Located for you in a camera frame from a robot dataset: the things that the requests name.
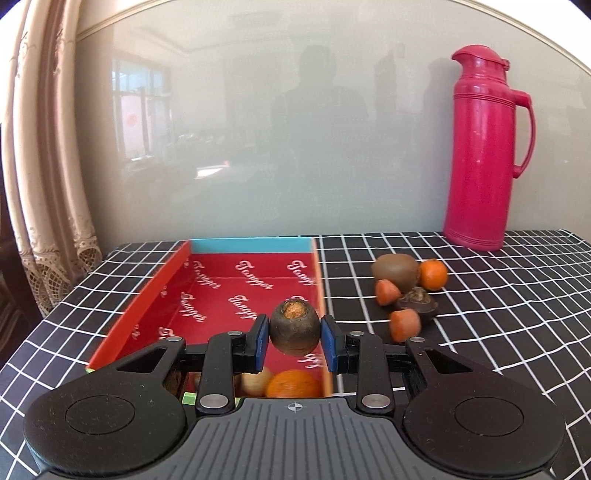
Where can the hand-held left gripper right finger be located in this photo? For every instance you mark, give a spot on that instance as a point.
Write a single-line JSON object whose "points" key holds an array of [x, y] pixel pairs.
{"points": [[330, 344]]}

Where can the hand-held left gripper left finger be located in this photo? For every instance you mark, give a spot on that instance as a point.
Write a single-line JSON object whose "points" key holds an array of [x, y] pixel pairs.
{"points": [[261, 344]]}

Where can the dark water chestnut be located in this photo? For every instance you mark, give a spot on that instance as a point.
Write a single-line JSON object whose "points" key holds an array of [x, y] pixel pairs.
{"points": [[420, 303], [294, 334]]}

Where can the beige potato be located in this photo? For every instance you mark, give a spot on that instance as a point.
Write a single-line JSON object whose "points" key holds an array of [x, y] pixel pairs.
{"points": [[256, 383]]}

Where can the colourful cardboard box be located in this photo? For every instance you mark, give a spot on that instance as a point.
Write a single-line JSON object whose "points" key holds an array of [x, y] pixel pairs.
{"points": [[221, 286]]}

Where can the orange carrot piece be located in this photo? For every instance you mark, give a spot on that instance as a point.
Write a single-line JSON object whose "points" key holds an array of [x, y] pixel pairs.
{"points": [[387, 293], [405, 324]]}

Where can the brown kiwi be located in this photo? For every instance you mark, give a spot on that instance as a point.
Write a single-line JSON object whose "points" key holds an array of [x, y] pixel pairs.
{"points": [[395, 272]]}

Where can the mandarin orange with green stem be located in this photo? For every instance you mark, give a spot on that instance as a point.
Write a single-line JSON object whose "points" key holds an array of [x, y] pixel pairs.
{"points": [[434, 275]]}

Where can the black checked tablecloth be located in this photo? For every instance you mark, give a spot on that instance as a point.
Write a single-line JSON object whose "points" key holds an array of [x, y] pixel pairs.
{"points": [[485, 323]]}

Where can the red plastic thermos jug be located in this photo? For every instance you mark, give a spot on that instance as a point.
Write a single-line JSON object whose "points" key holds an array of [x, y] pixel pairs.
{"points": [[480, 161]]}

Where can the beige lace curtain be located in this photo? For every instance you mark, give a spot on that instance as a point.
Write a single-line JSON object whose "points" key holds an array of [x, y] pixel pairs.
{"points": [[46, 184]]}

